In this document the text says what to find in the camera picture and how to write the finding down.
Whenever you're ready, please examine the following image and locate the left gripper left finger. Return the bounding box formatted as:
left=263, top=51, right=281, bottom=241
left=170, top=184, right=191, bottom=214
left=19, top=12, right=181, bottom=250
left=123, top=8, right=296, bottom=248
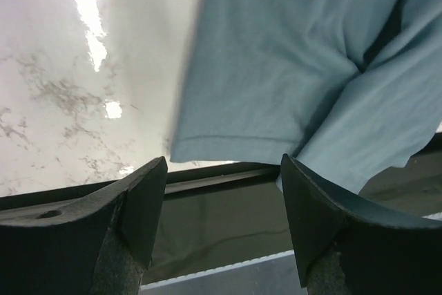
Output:
left=1, top=157, right=168, bottom=294

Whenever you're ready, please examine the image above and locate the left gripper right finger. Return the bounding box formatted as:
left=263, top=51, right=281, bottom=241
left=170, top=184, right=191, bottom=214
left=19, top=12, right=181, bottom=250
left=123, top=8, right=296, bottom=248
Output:
left=280, top=155, right=441, bottom=294

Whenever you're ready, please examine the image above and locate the blue-grey t shirt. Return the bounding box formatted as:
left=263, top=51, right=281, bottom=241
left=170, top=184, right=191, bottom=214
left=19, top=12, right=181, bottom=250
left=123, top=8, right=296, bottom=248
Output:
left=170, top=0, right=441, bottom=193

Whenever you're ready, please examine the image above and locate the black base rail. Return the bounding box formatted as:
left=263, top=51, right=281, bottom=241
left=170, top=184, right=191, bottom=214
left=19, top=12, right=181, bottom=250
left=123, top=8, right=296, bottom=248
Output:
left=0, top=132, right=442, bottom=284

